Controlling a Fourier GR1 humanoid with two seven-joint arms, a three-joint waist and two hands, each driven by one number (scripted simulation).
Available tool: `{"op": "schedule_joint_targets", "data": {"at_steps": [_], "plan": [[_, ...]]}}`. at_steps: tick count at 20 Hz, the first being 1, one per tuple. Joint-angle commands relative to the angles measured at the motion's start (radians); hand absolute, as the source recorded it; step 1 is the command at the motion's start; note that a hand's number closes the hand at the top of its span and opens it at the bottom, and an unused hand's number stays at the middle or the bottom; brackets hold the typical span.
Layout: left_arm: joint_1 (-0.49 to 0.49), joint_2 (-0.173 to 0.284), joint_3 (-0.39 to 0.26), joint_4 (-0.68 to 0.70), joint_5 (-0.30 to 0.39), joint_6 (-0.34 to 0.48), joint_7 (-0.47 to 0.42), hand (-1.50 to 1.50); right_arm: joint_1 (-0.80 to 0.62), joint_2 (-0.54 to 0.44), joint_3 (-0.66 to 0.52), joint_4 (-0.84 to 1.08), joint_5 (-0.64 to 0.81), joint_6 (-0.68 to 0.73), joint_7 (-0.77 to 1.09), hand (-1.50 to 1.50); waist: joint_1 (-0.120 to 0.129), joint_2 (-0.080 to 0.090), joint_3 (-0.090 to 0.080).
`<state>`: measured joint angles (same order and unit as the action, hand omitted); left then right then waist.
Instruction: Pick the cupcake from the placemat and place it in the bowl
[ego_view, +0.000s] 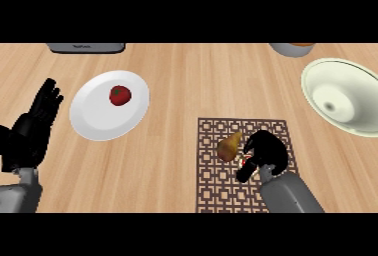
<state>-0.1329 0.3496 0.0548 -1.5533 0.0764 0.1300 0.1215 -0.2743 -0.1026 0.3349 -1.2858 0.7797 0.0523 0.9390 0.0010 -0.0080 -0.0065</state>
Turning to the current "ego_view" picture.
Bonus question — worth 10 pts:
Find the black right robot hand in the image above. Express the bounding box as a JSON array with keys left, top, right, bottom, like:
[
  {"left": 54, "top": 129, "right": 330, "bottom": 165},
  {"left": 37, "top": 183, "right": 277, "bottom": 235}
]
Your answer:
[{"left": 235, "top": 129, "right": 291, "bottom": 184}]

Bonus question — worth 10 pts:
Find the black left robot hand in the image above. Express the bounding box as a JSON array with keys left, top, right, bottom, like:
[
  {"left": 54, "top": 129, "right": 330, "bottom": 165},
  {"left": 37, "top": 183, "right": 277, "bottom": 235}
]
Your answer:
[{"left": 0, "top": 77, "right": 66, "bottom": 174}]

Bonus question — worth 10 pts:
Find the cupcake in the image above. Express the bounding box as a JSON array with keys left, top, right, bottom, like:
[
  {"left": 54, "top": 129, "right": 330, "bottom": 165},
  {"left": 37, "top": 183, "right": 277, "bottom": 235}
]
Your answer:
[{"left": 237, "top": 153, "right": 260, "bottom": 178}]

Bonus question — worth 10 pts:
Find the brown patterned placemat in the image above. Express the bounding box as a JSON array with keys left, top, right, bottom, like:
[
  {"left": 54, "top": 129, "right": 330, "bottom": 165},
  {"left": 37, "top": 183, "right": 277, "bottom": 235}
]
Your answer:
[{"left": 195, "top": 117, "right": 299, "bottom": 214}]

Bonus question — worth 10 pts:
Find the pale cream bowl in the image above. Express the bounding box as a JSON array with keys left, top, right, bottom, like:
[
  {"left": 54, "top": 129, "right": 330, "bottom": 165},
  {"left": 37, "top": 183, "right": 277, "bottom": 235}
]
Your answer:
[{"left": 299, "top": 57, "right": 378, "bottom": 138}]

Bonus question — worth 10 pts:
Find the brown pear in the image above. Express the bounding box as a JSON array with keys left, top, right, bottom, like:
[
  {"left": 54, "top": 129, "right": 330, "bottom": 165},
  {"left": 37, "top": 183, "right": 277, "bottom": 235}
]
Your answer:
[{"left": 215, "top": 131, "right": 245, "bottom": 163}]

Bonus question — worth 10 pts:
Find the white plate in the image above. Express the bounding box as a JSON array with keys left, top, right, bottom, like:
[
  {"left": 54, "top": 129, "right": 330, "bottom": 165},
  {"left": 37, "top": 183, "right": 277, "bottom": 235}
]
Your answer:
[{"left": 68, "top": 69, "right": 150, "bottom": 142}]

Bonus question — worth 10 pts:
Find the red tomato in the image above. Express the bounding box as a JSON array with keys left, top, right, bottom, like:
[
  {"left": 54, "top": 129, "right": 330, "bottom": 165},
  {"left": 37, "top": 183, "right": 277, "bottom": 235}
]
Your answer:
[{"left": 108, "top": 85, "right": 133, "bottom": 107}]

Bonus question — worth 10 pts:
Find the grey cup with orange content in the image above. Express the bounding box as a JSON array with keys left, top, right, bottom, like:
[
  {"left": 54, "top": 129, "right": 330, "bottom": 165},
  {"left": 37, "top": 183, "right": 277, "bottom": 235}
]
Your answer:
[{"left": 267, "top": 43, "right": 316, "bottom": 58}]

